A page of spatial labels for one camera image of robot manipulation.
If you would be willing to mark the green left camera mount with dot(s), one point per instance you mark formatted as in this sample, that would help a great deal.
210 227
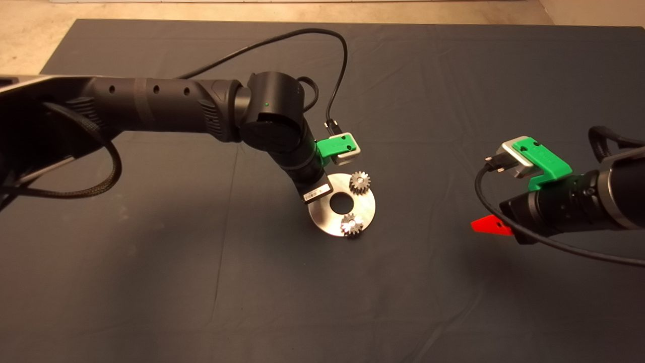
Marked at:
332 147

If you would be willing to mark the green right camera mount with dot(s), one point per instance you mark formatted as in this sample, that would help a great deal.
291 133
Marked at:
546 161

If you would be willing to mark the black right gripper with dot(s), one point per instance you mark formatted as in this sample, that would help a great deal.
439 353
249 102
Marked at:
549 212

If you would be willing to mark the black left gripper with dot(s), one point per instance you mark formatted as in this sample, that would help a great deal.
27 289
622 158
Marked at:
312 176

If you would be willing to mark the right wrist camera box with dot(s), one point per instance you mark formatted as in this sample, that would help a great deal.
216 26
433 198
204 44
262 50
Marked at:
514 156

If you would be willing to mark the dark steel planetary gear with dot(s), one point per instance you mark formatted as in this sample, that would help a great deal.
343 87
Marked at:
352 225
360 183

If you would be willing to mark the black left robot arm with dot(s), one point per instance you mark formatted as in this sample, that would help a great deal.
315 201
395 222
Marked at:
151 106

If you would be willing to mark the round metal carrier plate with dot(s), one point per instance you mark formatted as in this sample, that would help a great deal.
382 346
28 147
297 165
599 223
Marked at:
363 212

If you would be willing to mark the dark grey table cloth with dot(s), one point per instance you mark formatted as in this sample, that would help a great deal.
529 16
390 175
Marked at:
352 302

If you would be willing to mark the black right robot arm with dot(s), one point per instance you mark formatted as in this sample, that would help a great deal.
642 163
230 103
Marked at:
625 191

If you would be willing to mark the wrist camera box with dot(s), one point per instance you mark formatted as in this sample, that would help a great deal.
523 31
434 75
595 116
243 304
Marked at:
514 156
350 156

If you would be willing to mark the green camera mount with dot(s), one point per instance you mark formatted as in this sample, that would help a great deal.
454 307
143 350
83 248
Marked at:
332 147
546 161

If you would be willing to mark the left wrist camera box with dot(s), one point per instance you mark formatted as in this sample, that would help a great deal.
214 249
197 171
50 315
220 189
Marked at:
350 156

